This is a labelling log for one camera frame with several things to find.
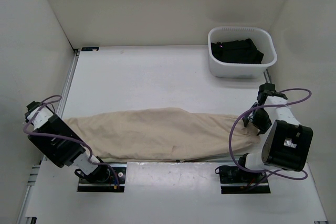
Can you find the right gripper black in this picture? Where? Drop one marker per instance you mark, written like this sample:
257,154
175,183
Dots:
263,126

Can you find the beige trousers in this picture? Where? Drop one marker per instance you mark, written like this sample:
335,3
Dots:
164,135

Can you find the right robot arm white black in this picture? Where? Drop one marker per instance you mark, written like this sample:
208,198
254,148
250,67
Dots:
287,143

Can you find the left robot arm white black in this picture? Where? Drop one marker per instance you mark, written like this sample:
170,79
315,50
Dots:
61,145

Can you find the black trousers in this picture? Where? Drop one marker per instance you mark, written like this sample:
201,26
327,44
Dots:
238,51

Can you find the white plastic basket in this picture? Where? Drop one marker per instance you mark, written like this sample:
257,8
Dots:
261,39

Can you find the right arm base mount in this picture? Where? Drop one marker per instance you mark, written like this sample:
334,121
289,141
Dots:
236,181

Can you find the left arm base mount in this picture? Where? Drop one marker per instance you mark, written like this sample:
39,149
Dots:
105,184

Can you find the black corner bracket label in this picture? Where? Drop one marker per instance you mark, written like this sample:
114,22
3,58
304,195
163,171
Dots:
89,48

